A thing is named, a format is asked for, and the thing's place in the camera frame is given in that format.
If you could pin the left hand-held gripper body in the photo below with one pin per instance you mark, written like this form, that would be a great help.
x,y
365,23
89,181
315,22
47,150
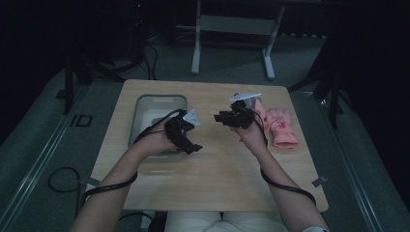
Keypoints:
x,y
177,130

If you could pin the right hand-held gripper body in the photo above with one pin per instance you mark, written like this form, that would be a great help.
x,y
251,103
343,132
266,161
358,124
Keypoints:
x,y
241,117

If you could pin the grey plastic bin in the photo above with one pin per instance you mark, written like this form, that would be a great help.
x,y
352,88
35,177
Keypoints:
x,y
145,106

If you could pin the pink glove with print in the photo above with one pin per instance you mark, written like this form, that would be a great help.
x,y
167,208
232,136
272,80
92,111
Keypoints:
x,y
281,129

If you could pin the person's right hand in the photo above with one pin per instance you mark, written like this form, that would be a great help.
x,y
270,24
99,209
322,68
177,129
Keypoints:
x,y
253,138

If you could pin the person's left hand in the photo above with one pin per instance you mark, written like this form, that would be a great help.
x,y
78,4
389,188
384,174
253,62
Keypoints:
x,y
154,141

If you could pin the person's legs in light trousers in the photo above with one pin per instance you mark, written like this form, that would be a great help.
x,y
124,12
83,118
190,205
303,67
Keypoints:
x,y
225,222

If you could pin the white table leg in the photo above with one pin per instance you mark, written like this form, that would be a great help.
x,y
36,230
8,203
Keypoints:
x,y
146,220

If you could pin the black tripod stand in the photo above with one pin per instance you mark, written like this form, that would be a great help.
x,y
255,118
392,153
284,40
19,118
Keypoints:
x,y
68,87
333,103

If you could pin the grey table edge clamp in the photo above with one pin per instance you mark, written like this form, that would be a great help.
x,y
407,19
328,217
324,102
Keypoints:
x,y
319,181
92,182

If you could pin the white desk frame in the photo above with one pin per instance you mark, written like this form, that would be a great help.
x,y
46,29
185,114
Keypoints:
x,y
237,25

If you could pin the metal floor rail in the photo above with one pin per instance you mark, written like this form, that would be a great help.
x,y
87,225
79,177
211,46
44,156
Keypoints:
x,y
354,187
38,164

